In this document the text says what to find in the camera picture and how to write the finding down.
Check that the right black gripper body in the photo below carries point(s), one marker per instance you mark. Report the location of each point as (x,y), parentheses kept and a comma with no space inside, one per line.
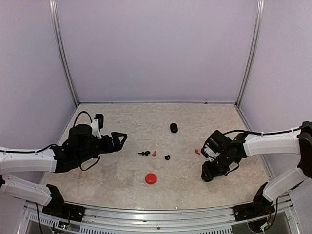
(221,167)

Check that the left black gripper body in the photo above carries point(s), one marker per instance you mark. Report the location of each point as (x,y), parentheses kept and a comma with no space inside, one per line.
(87,154)

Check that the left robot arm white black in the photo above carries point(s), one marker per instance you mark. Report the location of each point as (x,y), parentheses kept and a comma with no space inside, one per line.
(84,142)

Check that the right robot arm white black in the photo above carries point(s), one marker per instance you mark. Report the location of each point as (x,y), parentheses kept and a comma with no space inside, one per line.
(297,141)

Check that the red round charging case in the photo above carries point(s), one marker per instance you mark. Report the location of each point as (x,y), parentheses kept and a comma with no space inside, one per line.
(150,178)

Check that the small black charging case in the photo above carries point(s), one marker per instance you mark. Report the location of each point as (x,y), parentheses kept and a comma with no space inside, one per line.
(173,128)

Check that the black stem earbud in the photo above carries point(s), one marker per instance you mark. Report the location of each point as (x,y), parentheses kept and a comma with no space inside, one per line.
(146,153)

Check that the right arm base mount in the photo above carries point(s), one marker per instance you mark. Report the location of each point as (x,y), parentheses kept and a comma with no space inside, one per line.
(259,208)

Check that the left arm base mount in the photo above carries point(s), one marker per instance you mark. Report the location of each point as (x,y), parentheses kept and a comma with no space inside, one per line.
(57,207)

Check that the aluminium front rail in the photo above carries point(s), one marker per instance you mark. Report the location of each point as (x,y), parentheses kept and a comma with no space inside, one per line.
(102,220)

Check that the left aluminium corner post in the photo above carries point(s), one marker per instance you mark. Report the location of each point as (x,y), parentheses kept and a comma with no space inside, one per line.
(61,51)

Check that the aluminium corner post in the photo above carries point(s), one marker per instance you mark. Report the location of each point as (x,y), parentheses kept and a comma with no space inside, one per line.
(61,51)
(252,52)

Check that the right aluminium corner post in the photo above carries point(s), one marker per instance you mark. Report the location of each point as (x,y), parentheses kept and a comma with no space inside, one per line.
(252,52)

